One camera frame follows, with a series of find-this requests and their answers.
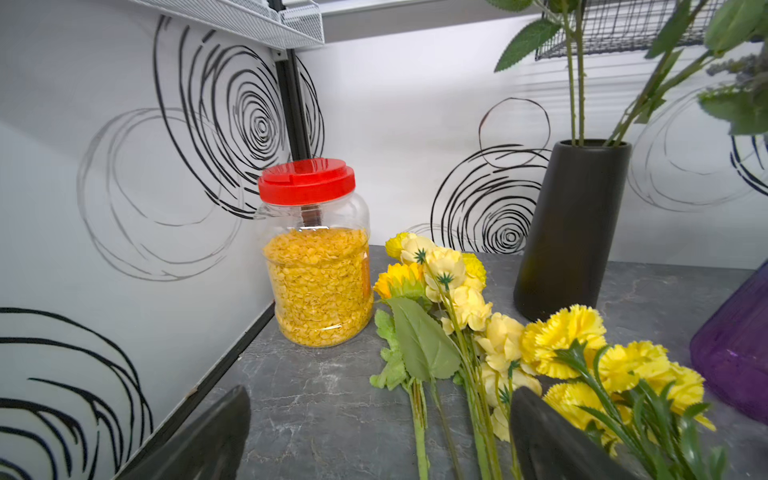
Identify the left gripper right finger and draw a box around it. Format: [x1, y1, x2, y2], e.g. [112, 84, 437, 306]
[509, 387, 634, 479]

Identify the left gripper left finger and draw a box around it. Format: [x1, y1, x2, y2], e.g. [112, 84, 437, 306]
[119, 385, 251, 480]

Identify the yellow carnation stem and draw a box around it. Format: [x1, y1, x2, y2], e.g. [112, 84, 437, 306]
[543, 382, 622, 456]
[595, 341, 679, 476]
[521, 305, 644, 466]
[649, 362, 728, 479]

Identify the yellow rose stem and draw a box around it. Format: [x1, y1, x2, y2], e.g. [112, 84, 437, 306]
[399, 233, 542, 479]

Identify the sunflower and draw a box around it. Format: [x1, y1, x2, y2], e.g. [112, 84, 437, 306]
[370, 263, 463, 479]

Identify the black vase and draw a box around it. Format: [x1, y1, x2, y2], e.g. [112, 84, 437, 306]
[513, 139, 632, 321]

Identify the yellow poppy stem large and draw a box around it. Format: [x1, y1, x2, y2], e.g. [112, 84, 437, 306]
[462, 252, 487, 292]

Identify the purple glass vase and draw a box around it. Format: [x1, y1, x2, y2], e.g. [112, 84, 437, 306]
[690, 264, 767, 424]

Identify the red lid plastic jar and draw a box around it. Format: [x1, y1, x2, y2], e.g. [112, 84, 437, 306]
[257, 158, 374, 348]

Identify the yellow carnation bouquet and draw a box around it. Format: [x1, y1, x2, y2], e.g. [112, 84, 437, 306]
[697, 36, 767, 136]

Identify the red rose top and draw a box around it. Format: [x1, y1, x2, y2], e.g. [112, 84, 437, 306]
[487, 0, 586, 147]

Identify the red rose low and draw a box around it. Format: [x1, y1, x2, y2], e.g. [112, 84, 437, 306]
[604, 1, 767, 147]

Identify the black wire basket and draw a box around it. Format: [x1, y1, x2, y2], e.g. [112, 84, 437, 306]
[534, 0, 725, 61]

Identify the white wire shelf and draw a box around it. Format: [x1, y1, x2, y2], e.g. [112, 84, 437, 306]
[137, 0, 325, 50]

